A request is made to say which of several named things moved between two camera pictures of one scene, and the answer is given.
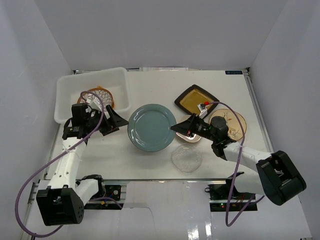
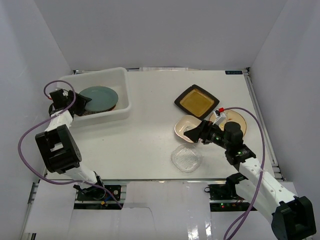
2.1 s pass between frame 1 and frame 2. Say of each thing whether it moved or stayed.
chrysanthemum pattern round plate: moved
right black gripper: moved
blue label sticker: stayed
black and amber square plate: stayed
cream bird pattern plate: stayed
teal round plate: moved
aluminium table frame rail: stayed
